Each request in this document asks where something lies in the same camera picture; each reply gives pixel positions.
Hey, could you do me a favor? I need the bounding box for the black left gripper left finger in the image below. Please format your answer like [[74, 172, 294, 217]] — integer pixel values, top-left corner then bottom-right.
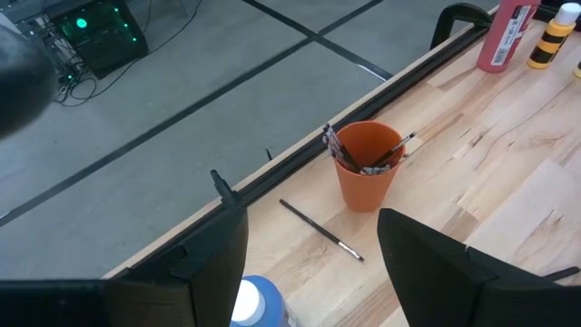
[[0, 207, 250, 327]]

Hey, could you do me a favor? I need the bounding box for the black table clamp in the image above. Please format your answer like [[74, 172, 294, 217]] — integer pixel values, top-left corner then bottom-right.
[[428, 2, 495, 52], [209, 168, 242, 211]]

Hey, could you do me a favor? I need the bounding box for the orange-red plastic cup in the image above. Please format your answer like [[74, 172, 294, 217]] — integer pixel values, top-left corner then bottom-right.
[[332, 119, 407, 214]]

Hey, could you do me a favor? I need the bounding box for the large blue paint bottle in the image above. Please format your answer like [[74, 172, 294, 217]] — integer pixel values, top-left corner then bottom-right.
[[228, 274, 294, 327]]

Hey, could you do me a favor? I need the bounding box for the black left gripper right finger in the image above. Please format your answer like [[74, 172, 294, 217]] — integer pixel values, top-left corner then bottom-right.
[[377, 207, 581, 327]]

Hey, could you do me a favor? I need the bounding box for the black computer tower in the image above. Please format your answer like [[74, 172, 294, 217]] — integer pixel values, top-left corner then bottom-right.
[[48, 0, 150, 81]]

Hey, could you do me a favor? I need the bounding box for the large red paint bottle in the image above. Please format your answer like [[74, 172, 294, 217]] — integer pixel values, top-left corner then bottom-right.
[[475, 0, 542, 74]]

